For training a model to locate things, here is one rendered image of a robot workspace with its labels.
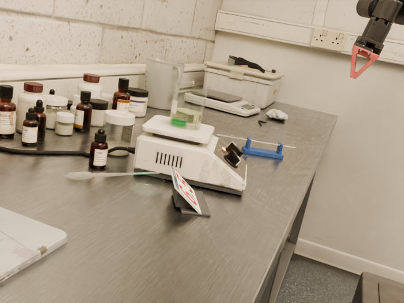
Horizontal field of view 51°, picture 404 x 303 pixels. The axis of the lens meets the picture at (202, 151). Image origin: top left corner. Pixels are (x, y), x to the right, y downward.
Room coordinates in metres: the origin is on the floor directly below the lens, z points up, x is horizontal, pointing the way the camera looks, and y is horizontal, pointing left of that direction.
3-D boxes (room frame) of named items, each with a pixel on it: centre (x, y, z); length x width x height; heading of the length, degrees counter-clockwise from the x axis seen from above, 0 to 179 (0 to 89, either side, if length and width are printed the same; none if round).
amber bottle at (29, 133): (0.76, 0.32, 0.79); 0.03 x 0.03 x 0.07
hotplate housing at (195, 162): (0.76, 0.02, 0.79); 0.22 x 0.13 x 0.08; 86
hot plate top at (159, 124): (0.76, 0.05, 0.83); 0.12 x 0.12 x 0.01; 86
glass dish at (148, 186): (0.64, 0.08, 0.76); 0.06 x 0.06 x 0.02
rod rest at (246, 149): (1.01, -0.15, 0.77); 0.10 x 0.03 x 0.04; 97
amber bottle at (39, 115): (0.80, 0.33, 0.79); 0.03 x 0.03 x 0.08
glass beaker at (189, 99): (0.77, 0.04, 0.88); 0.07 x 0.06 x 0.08; 169
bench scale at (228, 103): (1.61, -0.04, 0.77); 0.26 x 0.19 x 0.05; 68
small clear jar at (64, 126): (0.86, 0.30, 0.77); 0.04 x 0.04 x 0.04
